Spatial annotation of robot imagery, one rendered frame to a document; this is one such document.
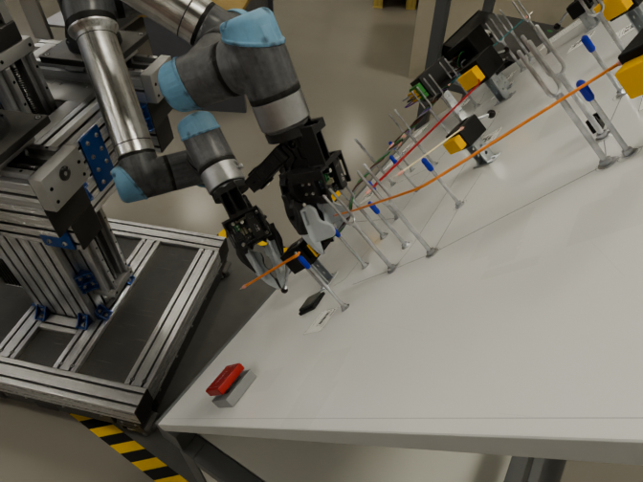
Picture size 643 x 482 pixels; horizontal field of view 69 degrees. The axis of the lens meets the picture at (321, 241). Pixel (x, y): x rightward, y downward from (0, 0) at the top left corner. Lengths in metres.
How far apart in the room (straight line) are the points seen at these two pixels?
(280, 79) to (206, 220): 2.02
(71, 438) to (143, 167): 1.32
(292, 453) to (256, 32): 0.75
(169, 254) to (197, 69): 1.56
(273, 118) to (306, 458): 0.65
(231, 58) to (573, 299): 0.49
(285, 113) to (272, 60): 0.07
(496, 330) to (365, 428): 0.13
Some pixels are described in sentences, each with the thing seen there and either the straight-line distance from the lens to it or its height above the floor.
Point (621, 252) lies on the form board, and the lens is 0.40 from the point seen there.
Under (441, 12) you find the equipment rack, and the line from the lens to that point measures 1.53.
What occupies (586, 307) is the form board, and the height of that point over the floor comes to 1.48.
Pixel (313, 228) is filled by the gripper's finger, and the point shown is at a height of 1.23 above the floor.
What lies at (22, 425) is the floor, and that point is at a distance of 2.19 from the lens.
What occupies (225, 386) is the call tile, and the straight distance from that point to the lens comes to 0.70.
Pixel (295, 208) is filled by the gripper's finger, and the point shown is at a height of 1.27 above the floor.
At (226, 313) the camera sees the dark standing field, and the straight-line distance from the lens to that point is 2.18.
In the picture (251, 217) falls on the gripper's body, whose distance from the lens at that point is 0.84.
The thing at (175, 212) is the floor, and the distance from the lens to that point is 2.72.
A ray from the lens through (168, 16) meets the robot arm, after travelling 0.82.
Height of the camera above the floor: 1.74
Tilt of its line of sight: 45 degrees down
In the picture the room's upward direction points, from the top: straight up
